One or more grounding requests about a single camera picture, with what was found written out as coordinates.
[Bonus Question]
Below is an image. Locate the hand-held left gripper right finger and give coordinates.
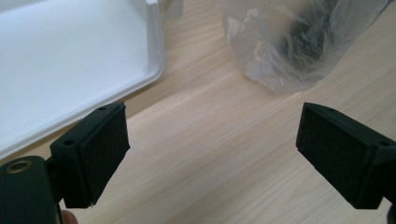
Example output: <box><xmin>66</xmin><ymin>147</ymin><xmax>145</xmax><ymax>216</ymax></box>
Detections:
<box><xmin>295</xmin><ymin>102</ymin><xmax>396</xmax><ymax>210</ymax></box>

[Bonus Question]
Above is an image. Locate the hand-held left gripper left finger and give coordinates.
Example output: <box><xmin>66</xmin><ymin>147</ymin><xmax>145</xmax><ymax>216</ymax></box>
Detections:
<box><xmin>49</xmin><ymin>102</ymin><xmax>131</xmax><ymax>209</ymax></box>

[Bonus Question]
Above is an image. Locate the clear plastic bag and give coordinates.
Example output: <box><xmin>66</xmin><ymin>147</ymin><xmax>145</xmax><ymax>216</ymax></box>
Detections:
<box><xmin>214</xmin><ymin>0</ymin><xmax>391</xmax><ymax>93</ymax></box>

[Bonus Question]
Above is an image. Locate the white plastic tray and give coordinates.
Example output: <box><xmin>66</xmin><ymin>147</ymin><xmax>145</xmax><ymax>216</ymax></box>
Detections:
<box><xmin>0</xmin><ymin>0</ymin><xmax>166</xmax><ymax>161</ymax></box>

